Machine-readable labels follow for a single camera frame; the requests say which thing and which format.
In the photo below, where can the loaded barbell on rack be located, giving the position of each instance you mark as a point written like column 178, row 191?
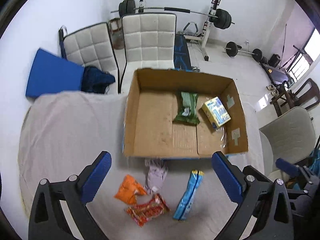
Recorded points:
column 220, row 18

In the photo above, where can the black blue bench pad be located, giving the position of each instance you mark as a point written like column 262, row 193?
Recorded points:
column 181, row 54

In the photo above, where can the black treadmill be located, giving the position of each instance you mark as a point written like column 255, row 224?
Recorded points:
column 277, row 76

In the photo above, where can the blue snack stick packet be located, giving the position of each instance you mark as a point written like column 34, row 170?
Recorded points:
column 186, row 202

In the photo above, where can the white padded chair right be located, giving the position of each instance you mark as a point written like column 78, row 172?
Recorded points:
column 149, row 40

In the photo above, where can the green wipes packet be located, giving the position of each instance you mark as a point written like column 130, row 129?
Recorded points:
column 187, row 112

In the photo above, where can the white padded chair left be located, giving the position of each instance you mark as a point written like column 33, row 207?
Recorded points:
column 92, row 46

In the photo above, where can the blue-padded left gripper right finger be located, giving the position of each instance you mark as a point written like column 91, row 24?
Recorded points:
column 256, row 197

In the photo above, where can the orange snack bag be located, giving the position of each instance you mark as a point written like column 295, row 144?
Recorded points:
column 129, row 190

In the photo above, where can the grey wrinkled table cloth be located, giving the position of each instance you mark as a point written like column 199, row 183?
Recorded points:
column 62, row 133

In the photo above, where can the white weight bench rack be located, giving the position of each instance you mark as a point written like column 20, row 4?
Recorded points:
column 202, row 38

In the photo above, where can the yellow-blue tissue pack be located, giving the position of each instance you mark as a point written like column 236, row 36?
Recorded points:
column 216, row 112

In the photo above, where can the red snack packet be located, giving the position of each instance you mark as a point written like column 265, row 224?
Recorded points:
column 144, row 213

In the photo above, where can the blue foam cushion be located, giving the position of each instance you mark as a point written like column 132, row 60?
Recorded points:
column 51, row 74

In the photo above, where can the dark wooden chair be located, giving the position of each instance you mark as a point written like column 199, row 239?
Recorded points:
column 307, row 91

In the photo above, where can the grey plastic chair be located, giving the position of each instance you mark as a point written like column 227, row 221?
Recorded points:
column 290, row 137

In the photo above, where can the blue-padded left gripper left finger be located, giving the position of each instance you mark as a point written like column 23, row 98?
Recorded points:
column 47, row 220

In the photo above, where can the white padded chair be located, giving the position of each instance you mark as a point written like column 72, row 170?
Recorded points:
column 92, row 46
column 149, row 40

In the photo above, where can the small barbell on floor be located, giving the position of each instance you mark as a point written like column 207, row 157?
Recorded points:
column 232, row 49

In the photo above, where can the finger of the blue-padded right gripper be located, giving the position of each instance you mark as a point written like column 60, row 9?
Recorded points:
column 291, row 169

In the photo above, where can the dark blue garment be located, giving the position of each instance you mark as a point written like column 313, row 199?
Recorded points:
column 96, row 81

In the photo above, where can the open cardboard box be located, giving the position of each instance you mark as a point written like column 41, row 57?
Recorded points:
column 152, row 104

